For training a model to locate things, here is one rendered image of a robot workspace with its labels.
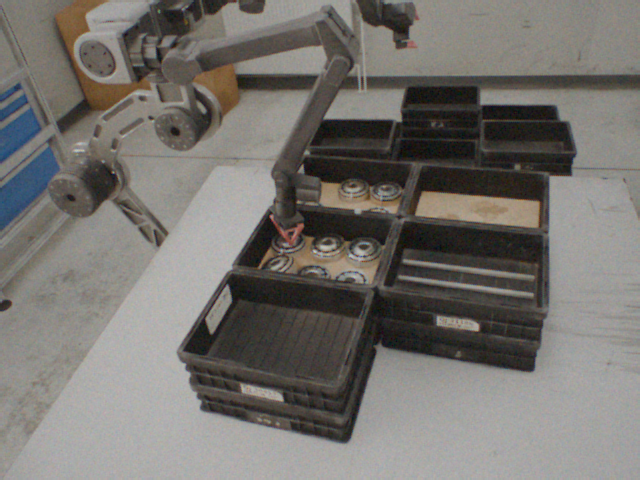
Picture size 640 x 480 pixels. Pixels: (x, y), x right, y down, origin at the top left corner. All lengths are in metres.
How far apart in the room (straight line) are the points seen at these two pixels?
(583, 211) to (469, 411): 0.92
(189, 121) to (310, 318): 0.70
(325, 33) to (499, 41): 3.34
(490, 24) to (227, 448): 3.66
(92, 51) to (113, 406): 0.89
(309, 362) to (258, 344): 0.15
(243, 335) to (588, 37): 3.65
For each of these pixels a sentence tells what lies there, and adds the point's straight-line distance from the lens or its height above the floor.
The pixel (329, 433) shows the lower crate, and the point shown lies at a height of 0.73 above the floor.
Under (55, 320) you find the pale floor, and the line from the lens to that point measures 3.07.
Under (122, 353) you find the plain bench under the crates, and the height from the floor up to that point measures 0.70.
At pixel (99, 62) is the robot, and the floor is 1.44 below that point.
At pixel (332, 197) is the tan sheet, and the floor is 0.83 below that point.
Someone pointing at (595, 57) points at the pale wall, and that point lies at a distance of 4.63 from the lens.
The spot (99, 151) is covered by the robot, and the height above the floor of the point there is 0.99.
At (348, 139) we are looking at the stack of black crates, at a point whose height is 0.49.
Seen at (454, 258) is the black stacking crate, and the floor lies 0.83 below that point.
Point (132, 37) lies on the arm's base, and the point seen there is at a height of 1.49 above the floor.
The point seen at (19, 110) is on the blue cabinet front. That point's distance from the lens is 3.34.
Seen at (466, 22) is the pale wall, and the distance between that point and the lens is 4.45.
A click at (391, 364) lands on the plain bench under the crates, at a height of 0.70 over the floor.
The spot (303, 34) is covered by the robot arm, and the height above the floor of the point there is 1.49.
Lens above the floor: 1.88
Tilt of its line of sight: 39 degrees down
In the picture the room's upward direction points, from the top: 7 degrees counter-clockwise
